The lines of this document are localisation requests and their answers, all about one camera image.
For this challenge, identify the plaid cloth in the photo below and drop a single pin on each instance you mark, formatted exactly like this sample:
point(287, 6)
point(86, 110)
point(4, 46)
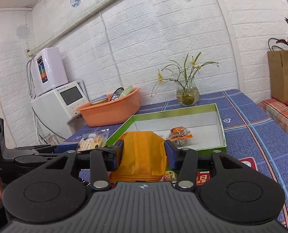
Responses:
point(282, 119)

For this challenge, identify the pale green container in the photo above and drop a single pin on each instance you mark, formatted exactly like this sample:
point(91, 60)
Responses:
point(128, 90)

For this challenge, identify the green cardboard box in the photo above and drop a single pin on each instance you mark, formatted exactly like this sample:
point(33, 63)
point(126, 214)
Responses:
point(182, 123)

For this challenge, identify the small red packet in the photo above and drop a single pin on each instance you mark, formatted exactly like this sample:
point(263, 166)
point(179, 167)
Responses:
point(249, 163)

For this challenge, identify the brown wooden item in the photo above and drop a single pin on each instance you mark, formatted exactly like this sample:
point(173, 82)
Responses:
point(99, 101)

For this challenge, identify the glass cup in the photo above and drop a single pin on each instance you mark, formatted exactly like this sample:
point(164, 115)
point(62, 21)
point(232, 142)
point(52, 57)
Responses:
point(48, 139)

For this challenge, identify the glass vase with yellow flowers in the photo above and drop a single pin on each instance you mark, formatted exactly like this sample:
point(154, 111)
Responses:
point(186, 92)

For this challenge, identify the brown cardboard box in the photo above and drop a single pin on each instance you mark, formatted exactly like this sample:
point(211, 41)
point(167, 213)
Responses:
point(283, 75)

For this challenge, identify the cream bread snack packet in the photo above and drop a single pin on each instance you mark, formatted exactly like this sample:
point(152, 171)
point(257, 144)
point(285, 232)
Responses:
point(93, 140)

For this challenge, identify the white appliance with screen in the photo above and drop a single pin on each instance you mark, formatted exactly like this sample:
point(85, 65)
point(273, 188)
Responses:
point(61, 104)

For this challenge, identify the orange plastic basin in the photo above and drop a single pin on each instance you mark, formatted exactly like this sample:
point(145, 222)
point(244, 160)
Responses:
point(110, 112)

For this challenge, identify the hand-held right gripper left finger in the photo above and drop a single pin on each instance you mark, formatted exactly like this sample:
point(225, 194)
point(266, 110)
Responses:
point(117, 155)

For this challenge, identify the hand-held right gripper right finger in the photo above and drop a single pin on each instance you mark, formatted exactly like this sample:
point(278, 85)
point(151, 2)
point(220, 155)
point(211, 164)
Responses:
point(169, 155)

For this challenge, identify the colourful snack wrapper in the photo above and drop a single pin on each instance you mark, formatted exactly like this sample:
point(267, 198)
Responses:
point(169, 176)

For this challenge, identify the orange wrapped cake snack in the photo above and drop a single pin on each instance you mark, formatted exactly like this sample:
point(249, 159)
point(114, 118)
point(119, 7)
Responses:
point(179, 136)

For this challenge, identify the white water purifier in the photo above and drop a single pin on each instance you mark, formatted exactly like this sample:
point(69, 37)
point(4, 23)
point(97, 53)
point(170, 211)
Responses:
point(48, 70)

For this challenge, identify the black and silver can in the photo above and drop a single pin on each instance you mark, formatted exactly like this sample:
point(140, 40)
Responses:
point(116, 94)

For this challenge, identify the blue checked tablecloth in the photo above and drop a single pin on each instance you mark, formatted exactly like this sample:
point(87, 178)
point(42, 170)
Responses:
point(255, 138)

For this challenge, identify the round blue wall sticker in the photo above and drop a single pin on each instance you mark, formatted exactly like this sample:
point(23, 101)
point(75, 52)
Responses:
point(75, 0)

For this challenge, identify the white wall pipe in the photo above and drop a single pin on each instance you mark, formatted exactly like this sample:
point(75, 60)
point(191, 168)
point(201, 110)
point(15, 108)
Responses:
point(66, 26)

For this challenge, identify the orange snack packet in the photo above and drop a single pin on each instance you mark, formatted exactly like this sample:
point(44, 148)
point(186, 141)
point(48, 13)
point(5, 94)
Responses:
point(144, 154)

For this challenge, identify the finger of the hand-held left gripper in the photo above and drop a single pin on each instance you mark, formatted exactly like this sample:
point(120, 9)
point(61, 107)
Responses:
point(30, 160)
point(61, 148)

